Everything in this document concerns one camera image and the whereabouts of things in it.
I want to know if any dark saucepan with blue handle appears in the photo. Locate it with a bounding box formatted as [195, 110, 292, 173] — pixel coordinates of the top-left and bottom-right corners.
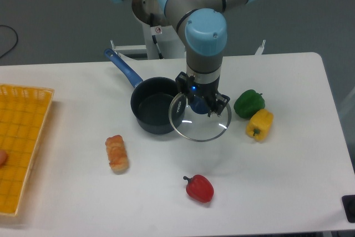
[104, 49, 178, 134]

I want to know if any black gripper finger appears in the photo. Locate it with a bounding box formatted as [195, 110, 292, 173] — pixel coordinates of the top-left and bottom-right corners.
[208, 98, 229, 117]
[175, 77, 194, 104]

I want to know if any black cable on floor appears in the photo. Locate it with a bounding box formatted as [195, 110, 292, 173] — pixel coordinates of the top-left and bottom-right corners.
[0, 24, 19, 59]

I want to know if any yellow bell pepper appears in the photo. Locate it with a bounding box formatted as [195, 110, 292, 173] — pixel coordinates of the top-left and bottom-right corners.
[246, 109, 274, 142]

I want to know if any yellow woven basket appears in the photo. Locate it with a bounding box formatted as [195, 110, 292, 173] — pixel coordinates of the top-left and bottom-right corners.
[1, 84, 54, 216]

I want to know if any black device at table edge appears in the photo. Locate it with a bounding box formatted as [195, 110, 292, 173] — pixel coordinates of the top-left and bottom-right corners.
[342, 195, 355, 223]

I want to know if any orange item in basket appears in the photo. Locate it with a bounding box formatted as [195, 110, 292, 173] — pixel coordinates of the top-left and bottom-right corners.
[0, 149, 8, 167]

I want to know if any red bell pepper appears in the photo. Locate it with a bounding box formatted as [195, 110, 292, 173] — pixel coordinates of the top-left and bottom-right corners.
[183, 174, 214, 203]

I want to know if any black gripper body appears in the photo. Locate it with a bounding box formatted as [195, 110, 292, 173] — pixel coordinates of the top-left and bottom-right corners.
[177, 71, 230, 109]

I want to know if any glass lid with blue knob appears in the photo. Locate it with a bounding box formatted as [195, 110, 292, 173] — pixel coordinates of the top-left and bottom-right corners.
[169, 93, 232, 142]

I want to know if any green bell pepper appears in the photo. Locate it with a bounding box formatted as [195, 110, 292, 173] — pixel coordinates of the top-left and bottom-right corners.
[234, 89, 265, 119]

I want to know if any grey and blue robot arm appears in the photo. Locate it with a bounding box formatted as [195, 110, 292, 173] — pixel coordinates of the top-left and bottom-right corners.
[114, 0, 255, 115]

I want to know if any golden bread pastry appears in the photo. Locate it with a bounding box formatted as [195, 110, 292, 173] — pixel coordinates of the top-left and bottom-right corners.
[105, 135, 129, 173]

